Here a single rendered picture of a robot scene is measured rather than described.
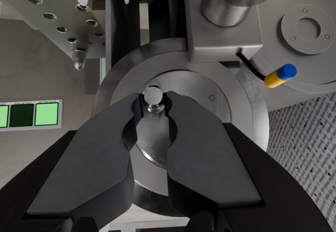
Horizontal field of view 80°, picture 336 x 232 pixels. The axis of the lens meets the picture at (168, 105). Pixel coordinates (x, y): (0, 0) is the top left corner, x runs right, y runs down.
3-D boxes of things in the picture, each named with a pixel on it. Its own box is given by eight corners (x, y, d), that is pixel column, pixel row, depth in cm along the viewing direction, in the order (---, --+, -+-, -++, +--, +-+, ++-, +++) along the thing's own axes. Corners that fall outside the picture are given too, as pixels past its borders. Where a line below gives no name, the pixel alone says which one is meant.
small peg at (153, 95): (153, 79, 12) (169, 95, 12) (156, 90, 15) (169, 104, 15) (136, 95, 12) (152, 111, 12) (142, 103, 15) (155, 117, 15)
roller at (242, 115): (244, 46, 17) (263, 193, 15) (198, 103, 42) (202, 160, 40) (106, 53, 17) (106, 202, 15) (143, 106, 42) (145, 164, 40)
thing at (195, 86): (205, 191, 14) (110, 139, 14) (200, 185, 16) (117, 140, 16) (249, 95, 15) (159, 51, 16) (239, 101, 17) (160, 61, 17)
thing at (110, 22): (110, -95, 21) (111, 73, 18) (140, 28, 44) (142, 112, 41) (105, -95, 21) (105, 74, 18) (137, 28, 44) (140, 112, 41)
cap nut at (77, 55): (83, 49, 50) (83, 66, 49) (89, 55, 54) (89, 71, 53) (68, 49, 50) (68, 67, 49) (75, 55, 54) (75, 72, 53)
